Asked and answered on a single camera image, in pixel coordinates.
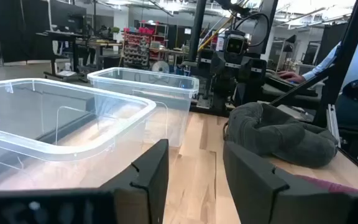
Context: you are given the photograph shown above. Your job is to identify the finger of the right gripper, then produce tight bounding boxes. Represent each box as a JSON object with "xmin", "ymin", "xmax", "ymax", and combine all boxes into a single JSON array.
[
  {"xmin": 197, "ymin": 49, "xmax": 216, "ymax": 71},
  {"xmin": 241, "ymin": 58, "xmax": 267, "ymax": 84}
]

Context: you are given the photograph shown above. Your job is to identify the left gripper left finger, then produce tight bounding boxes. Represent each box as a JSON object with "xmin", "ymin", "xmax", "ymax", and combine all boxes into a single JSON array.
[{"xmin": 100, "ymin": 139, "xmax": 170, "ymax": 224}]

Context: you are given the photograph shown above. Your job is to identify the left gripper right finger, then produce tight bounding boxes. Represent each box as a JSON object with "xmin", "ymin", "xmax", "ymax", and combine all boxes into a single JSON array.
[{"xmin": 223, "ymin": 141, "xmax": 354, "ymax": 224}]

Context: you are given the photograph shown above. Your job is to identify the person's forearm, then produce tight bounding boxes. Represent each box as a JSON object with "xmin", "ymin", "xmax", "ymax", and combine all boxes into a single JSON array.
[{"xmin": 301, "ymin": 42, "xmax": 343, "ymax": 82}]

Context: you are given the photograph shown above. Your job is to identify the maroon hat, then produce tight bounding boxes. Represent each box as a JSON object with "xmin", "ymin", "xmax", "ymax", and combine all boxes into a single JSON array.
[{"xmin": 293, "ymin": 174, "xmax": 358, "ymax": 194}]

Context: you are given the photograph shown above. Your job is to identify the person's hand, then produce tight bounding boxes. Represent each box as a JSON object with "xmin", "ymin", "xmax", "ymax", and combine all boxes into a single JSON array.
[{"xmin": 277, "ymin": 70, "xmax": 306, "ymax": 84}]

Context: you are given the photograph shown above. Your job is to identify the black table base beam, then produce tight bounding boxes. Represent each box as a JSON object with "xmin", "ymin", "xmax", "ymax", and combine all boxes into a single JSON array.
[{"xmin": 190, "ymin": 104, "xmax": 231, "ymax": 118}]

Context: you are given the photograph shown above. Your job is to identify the small white fan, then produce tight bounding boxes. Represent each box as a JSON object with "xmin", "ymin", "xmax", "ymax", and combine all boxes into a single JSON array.
[{"xmin": 151, "ymin": 60, "xmax": 170, "ymax": 75}]

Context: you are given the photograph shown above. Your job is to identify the small clear plastic bin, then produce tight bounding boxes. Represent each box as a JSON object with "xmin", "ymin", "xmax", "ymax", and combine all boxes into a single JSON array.
[{"xmin": 87, "ymin": 67, "xmax": 200, "ymax": 149}]

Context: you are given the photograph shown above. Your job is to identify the red parts bin shelf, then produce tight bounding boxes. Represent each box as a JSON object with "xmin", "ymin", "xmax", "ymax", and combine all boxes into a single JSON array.
[{"xmin": 122, "ymin": 26, "xmax": 157, "ymax": 68}]

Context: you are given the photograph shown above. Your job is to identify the large clear plastic bin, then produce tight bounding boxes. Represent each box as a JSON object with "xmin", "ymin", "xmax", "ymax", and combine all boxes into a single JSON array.
[{"xmin": 0, "ymin": 77, "xmax": 157, "ymax": 191}]

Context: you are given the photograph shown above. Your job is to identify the wooden workbench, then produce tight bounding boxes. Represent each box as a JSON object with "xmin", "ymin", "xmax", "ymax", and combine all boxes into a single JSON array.
[{"xmin": 87, "ymin": 40, "xmax": 124, "ymax": 71}]

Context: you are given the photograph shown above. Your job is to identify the black computer monitor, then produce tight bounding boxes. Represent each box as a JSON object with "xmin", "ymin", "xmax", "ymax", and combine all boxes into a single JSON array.
[{"xmin": 48, "ymin": 0, "xmax": 87, "ymax": 34}]

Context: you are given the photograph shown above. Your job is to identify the black standing desk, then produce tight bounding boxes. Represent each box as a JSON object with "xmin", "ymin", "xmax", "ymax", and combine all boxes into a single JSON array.
[{"xmin": 35, "ymin": 30, "xmax": 89, "ymax": 83}]

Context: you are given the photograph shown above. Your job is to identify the black partition panel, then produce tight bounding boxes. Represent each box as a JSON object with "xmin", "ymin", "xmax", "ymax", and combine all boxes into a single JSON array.
[{"xmin": 0, "ymin": 0, "xmax": 53, "ymax": 63}]

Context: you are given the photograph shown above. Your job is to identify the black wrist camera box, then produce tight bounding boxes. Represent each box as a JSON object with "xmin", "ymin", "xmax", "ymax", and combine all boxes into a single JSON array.
[{"xmin": 224, "ymin": 30, "xmax": 249, "ymax": 60}]

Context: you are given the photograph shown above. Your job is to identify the slim black frame post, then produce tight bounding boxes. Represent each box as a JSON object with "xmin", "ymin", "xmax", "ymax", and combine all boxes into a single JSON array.
[{"xmin": 187, "ymin": 0, "xmax": 208, "ymax": 62}]

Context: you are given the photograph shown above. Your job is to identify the black diagonal frame strut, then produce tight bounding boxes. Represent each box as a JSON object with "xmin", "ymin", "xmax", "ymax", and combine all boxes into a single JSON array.
[{"xmin": 268, "ymin": 65, "xmax": 334, "ymax": 108}]

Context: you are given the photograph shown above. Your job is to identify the black looped cable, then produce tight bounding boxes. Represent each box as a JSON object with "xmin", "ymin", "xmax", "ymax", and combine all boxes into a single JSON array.
[{"xmin": 234, "ymin": 12, "xmax": 272, "ymax": 48}]

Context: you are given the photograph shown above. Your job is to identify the thick black frame post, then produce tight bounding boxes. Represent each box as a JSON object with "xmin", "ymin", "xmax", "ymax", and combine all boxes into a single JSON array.
[{"xmin": 313, "ymin": 0, "xmax": 358, "ymax": 129}]

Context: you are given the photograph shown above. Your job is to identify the aluminium extrusion rail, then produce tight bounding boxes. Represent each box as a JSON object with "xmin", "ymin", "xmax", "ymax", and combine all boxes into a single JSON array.
[{"xmin": 327, "ymin": 104, "xmax": 342, "ymax": 148}]

